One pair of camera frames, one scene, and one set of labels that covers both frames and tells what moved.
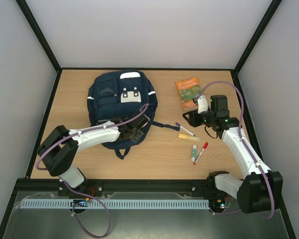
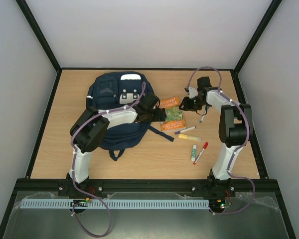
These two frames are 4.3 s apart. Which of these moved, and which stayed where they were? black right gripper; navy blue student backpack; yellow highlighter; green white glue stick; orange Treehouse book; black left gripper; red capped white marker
Moved: black left gripper; black right gripper; navy blue student backpack; orange Treehouse book
Stayed: red capped white marker; green white glue stick; yellow highlighter
